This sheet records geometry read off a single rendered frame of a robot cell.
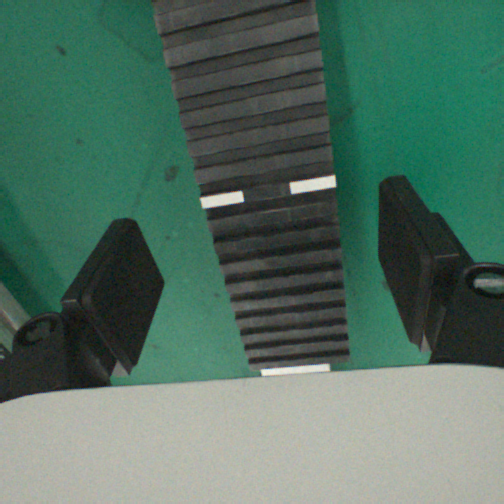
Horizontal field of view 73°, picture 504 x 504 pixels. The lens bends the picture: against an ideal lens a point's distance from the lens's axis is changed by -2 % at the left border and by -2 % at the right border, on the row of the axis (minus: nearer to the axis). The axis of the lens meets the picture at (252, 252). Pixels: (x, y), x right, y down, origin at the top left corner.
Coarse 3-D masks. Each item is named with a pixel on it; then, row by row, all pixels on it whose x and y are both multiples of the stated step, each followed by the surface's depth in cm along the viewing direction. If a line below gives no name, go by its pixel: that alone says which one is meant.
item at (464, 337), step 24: (480, 264) 7; (456, 288) 7; (480, 288) 7; (456, 312) 6; (480, 312) 6; (456, 336) 6; (480, 336) 6; (432, 360) 6; (456, 360) 5; (480, 360) 5
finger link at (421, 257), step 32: (384, 192) 10; (416, 192) 9; (384, 224) 10; (416, 224) 8; (384, 256) 11; (416, 256) 8; (448, 256) 7; (416, 288) 8; (448, 288) 7; (416, 320) 8
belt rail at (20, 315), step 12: (0, 288) 21; (0, 300) 21; (12, 300) 22; (0, 312) 21; (12, 312) 22; (24, 312) 22; (0, 324) 21; (12, 324) 22; (0, 336) 20; (12, 336) 21
